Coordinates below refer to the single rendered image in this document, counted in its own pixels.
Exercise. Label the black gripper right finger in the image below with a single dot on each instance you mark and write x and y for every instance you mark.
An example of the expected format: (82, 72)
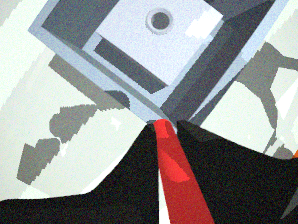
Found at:
(240, 185)

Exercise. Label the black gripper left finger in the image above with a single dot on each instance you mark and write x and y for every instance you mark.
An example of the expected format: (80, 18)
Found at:
(128, 195)

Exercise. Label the red peg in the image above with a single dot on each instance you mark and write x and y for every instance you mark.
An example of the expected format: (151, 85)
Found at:
(184, 200)

